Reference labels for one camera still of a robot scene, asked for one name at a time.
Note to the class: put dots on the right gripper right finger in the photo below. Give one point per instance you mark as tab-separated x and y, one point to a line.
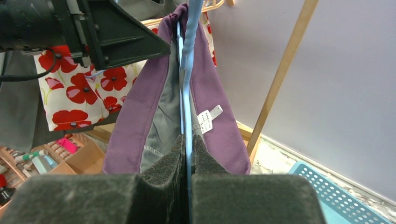
219	197

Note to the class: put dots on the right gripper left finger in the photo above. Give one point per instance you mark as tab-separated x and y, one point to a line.
156	196

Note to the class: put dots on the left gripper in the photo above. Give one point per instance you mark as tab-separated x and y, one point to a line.
97	32

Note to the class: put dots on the blue wire hanger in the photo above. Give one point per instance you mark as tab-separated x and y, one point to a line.
186	61

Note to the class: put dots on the red poppy print cloth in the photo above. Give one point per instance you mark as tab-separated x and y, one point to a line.
74	96

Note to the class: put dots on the purple cloth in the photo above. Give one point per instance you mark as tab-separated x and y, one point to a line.
150	120

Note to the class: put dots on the grey skirt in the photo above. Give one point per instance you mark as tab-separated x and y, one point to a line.
23	124

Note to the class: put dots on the peach compartment tray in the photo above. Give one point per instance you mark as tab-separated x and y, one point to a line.
87	160

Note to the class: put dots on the blue plastic basket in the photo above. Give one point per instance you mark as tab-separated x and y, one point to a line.
338	206

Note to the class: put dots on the peach plastic file organizer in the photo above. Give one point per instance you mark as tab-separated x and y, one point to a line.
16	167

